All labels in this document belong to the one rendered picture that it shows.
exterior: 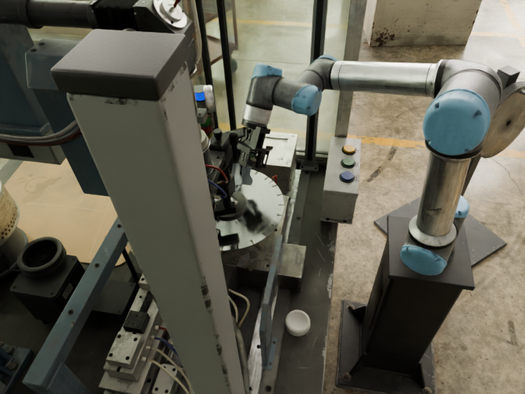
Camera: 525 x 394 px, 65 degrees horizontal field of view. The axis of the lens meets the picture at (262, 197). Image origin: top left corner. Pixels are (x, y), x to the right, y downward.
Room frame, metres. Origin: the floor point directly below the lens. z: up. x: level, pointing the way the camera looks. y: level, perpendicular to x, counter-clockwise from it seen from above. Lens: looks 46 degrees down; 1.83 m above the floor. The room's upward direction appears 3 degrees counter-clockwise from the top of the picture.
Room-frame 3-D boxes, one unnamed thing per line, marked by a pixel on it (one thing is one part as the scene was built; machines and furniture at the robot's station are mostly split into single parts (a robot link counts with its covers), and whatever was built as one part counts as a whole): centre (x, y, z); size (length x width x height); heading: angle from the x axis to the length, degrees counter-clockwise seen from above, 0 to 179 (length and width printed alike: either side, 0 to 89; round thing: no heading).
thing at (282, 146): (1.13, -0.03, 0.82); 0.18 x 0.18 x 0.15; 77
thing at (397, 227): (0.78, -0.52, 0.37); 0.40 x 0.40 x 0.75; 77
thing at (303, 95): (0.93, -0.11, 1.24); 0.11 x 0.11 x 0.08; 55
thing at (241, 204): (0.82, 0.10, 0.96); 0.11 x 0.11 x 0.03
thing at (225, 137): (0.74, 0.09, 1.17); 0.06 x 0.05 x 0.20; 158
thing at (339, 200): (1.04, -0.28, 0.82); 0.28 x 0.11 x 0.15; 167
